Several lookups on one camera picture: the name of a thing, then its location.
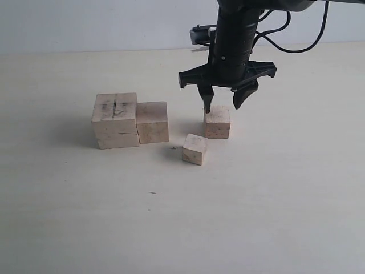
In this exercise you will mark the smallest wooden cube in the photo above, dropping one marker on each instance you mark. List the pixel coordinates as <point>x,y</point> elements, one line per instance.
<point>194,149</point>

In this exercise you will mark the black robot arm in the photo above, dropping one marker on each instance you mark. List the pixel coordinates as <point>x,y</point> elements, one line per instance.
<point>267,7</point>

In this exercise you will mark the second largest wooden cube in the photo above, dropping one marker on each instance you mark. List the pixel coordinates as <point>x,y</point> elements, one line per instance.
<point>152,122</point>

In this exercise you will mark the third largest wooden cube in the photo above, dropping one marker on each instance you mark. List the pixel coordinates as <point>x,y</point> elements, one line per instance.
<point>217,123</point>

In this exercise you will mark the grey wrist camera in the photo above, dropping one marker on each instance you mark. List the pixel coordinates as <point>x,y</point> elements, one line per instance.
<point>200,34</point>

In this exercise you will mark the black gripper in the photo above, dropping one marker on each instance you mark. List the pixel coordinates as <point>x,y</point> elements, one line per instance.
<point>228,62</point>

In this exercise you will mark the largest marked wooden cube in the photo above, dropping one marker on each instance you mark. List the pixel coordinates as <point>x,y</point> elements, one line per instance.
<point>114,120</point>

